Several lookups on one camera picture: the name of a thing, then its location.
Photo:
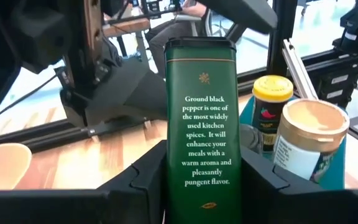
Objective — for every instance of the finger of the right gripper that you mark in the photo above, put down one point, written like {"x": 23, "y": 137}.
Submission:
{"x": 42, "y": 37}

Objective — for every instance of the neighbouring black robot arm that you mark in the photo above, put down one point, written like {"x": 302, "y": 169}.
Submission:
{"x": 356, "y": 28}

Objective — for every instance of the black stand with white labels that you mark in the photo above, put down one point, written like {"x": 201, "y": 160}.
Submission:
{"x": 337, "y": 84}

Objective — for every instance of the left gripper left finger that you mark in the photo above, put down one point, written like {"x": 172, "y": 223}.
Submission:
{"x": 73, "y": 208}

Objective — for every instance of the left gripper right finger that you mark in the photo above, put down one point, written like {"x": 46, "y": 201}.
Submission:
{"x": 291, "y": 208}

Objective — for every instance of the small dark green box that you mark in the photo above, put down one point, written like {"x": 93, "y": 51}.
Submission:
{"x": 202, "y": 140}

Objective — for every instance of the wooden top table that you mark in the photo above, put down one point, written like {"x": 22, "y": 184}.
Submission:
{"x": 126, "y": 26}

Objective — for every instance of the person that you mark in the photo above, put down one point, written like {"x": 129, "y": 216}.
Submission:
{"x": 166, "y": 37}

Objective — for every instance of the brown yellow-lid spice jar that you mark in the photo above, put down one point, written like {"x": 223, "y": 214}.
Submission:
{"x": 272, "y": 105}

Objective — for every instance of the peach orange plastic bowl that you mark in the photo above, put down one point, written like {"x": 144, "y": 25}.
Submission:
{"x": 2, "y": 168}

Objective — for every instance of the black aluminium table frame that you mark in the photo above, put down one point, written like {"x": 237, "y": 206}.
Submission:
{"x": 283, "y": 31}

